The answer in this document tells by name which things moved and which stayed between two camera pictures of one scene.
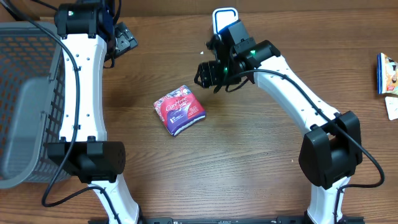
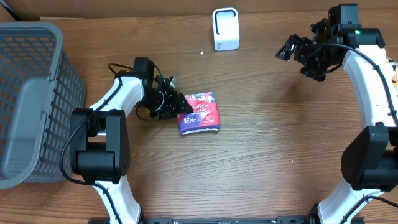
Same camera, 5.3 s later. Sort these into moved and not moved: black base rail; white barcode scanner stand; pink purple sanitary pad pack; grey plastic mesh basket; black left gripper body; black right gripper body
Moved: pink purple sanitary pad pack; black left gripper body; black right gripper body
Not moved: grey plastic mesh basket; black base rail; white barcode scanner stand
